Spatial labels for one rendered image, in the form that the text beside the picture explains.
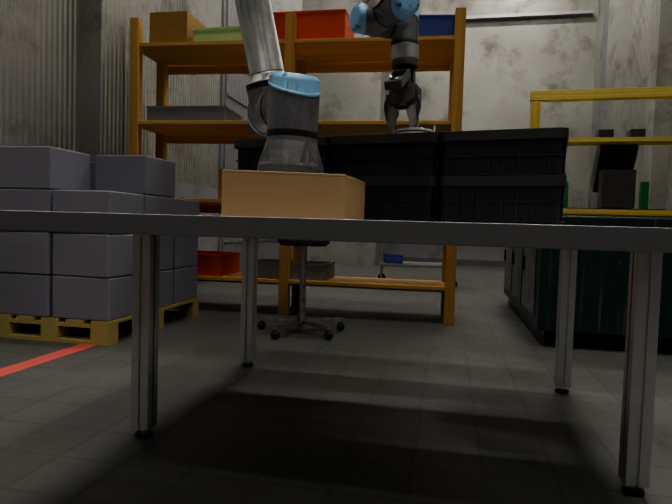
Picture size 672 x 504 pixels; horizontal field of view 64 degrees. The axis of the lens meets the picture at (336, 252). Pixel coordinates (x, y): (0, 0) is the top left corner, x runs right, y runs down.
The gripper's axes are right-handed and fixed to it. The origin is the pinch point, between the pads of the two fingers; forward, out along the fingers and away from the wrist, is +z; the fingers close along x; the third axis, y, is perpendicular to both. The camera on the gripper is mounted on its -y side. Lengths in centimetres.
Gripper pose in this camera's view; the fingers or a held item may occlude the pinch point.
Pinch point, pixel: (402, 135)
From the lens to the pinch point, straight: 151.3
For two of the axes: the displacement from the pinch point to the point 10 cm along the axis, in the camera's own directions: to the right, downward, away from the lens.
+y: 3.8, -0.3, 9.3
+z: 0.0, 10.0, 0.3
